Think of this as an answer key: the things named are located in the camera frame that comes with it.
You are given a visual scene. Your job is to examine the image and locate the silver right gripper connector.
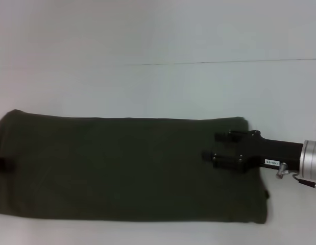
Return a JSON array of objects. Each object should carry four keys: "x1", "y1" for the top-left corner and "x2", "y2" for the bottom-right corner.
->
[{"x1": 275, "y1": 162, "x2": 289, "y2": 180}]

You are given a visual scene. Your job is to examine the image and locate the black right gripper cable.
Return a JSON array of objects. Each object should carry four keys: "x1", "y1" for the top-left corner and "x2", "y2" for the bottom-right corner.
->
[{"x1": 287, "y1": 171, "x2": 316, "y2": 190}]

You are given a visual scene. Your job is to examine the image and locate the dark green FREE t-shirt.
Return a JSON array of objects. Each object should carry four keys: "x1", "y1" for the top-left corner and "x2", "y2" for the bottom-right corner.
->
[{"x1": 0, "y1": 109, "x2": 270, "y2": 225}]

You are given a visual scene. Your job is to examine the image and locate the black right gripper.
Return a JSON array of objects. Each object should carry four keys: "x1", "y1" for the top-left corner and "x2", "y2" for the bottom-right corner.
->
[{"x1": 201, "y1": 129, "x2": 305, "y2": 175}]

